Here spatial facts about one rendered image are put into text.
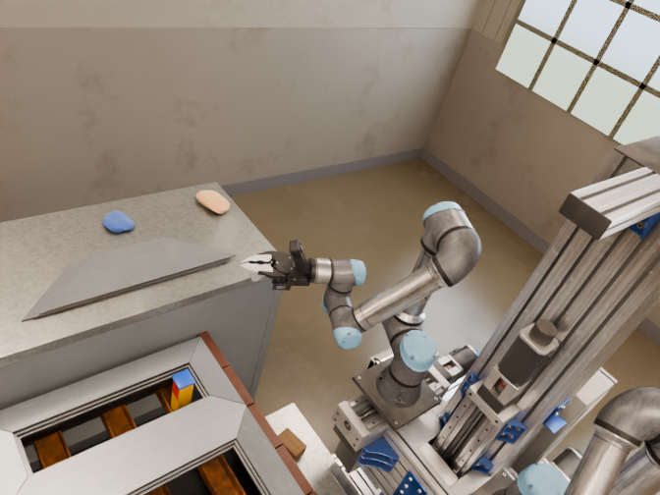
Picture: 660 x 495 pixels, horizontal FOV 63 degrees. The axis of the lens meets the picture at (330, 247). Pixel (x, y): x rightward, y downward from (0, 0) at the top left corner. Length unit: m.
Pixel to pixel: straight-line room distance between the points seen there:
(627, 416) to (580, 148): 3.45
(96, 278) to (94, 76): 1.62
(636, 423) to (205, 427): 1.23
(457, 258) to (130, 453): 1.12
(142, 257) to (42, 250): 0.34
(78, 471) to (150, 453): 0.20
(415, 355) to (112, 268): 1.07
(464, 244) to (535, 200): 3.43
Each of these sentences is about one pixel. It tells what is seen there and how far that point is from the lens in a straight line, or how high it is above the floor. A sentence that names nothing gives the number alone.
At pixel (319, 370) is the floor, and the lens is 3.16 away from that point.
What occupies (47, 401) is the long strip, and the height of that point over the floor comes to 0.85.
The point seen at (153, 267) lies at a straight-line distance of 2.00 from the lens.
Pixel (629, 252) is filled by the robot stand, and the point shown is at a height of 1.85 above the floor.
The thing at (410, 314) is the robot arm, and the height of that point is 1.30.
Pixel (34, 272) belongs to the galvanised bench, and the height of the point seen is 1.05.
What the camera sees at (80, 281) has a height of 1.07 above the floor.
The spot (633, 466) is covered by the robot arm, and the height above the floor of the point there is 1.48.
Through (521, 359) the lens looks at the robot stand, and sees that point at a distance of 1.54.
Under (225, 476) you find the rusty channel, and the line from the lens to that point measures 1.99.
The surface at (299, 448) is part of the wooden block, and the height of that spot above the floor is 0.73.
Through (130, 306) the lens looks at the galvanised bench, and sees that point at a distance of 1.91.
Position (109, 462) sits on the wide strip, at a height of 0.85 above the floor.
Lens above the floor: 2.45
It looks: 38 degrees down
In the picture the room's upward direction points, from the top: 17 degrees clockwise
